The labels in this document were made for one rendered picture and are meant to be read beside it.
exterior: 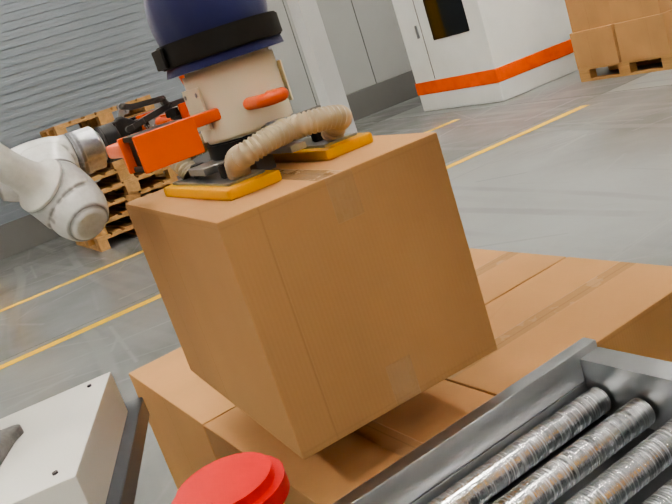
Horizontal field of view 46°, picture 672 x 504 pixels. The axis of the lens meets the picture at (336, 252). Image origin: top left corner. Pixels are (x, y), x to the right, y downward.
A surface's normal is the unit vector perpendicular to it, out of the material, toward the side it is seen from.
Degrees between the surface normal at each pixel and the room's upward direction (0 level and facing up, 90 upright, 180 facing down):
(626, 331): 90
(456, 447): 90
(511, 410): 90
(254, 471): 0
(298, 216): 91
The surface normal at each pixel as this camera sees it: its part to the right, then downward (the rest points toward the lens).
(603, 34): -0.84, 0.39
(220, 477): -0.31, -0.92
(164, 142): 0.49, 0.08
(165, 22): -0.56, 0.48
